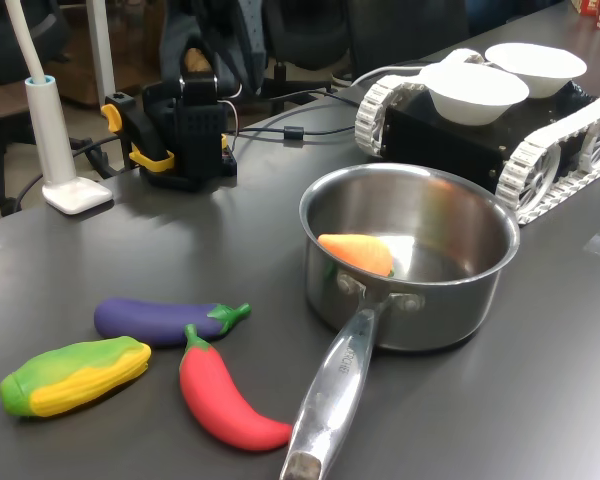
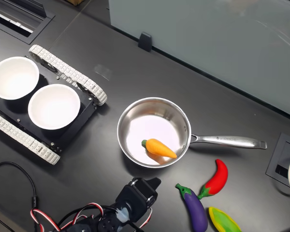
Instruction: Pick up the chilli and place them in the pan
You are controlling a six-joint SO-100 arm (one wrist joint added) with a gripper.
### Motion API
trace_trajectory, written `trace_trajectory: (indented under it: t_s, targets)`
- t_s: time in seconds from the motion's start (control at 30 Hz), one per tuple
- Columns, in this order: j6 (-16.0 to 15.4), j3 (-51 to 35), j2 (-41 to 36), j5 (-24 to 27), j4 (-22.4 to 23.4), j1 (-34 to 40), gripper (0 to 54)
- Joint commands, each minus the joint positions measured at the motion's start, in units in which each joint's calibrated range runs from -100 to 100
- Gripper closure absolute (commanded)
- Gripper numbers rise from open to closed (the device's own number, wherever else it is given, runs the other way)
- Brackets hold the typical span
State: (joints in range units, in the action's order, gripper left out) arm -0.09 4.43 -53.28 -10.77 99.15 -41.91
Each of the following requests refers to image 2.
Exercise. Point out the red toy chilli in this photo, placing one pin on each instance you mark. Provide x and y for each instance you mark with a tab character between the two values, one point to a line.
216	178

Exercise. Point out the pale grey putty lump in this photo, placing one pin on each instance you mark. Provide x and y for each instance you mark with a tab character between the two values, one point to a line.
123	215

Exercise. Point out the orange toy carrot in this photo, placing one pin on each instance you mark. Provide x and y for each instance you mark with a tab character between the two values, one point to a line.
159	147

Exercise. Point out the purple toy aubergine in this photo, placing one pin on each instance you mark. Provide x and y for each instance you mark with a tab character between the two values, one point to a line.
195	210

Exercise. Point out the yellow green toy corn cob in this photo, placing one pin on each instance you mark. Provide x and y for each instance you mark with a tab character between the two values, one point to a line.
223	221

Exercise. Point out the clear tape piece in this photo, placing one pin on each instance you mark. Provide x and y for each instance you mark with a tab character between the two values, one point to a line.
102	72

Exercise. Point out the white bowl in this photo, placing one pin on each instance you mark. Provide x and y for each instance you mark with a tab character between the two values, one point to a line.
54	106
13	77

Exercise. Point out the tracked vehicle with white tracks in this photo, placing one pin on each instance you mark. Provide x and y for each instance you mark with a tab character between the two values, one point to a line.
62	67

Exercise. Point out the frosted glass desk partition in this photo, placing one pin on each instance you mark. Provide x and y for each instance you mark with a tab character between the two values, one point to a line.
207	48

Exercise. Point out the brown cardboard box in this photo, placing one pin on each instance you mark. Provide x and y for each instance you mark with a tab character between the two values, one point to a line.
76	2

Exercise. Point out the black partition bracket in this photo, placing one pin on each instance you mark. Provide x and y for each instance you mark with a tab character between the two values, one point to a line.
145	41

